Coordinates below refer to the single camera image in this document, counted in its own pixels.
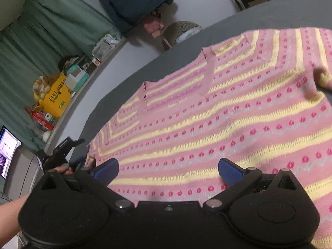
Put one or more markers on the person's forearm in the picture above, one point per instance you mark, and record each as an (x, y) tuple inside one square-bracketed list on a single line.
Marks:
[(9, 226)]

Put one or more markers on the green curtain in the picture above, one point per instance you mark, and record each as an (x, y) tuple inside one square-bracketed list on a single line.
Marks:
[(33, 45)]

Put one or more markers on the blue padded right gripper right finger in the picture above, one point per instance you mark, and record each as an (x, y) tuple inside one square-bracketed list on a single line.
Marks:
[(240, 181)]

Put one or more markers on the pink hanging cloth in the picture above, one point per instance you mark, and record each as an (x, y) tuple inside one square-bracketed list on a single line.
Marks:
[(153, 25)]

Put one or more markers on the red snack package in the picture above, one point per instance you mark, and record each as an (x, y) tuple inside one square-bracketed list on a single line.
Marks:
[(45, 120)]

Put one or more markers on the yellow cardboard box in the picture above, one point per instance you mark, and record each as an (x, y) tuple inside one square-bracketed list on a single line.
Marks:
[(58, 98)]

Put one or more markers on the person's left hand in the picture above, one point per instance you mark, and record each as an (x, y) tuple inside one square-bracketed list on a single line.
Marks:
[(62, 169)]

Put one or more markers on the yellow plush toy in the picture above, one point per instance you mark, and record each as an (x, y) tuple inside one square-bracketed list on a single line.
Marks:
[(40, 88)]

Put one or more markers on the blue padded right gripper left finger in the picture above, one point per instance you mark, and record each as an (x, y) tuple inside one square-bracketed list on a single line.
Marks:
[(94, 182)]

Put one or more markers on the clear plastic container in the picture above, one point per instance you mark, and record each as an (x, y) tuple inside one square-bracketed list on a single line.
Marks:
[(104, 46)]

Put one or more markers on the laptop screen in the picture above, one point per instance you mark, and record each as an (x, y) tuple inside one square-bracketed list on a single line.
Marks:
[(8, 147)]

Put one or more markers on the pink yellow striped knit sweater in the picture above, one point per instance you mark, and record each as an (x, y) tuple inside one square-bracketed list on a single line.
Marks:
[(256, 99)]

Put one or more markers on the wicker laundry basket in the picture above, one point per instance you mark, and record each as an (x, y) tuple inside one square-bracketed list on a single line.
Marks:
[(178, 32)]

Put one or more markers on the teal white box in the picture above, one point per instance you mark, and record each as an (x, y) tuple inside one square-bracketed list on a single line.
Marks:
[(76, 77)]

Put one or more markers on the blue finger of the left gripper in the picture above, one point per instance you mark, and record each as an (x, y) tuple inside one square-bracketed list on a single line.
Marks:
[(77, 163)]

